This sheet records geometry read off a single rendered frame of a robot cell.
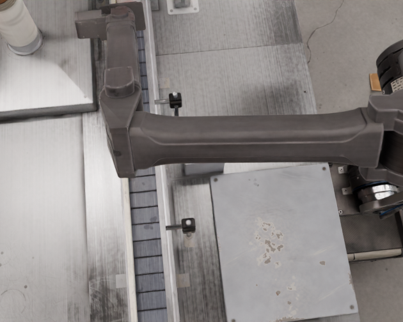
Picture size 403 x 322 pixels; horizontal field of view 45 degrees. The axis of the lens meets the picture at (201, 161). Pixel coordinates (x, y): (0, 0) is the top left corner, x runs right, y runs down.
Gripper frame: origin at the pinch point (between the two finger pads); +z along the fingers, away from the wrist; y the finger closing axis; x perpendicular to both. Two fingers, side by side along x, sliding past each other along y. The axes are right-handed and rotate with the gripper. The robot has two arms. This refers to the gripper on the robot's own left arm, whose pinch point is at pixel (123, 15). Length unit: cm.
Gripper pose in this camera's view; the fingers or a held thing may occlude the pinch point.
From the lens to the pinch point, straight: 129.1
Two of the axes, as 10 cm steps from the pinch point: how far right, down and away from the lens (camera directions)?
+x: 1.0, 9.3, 3.6
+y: -9.9, 1.4, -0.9
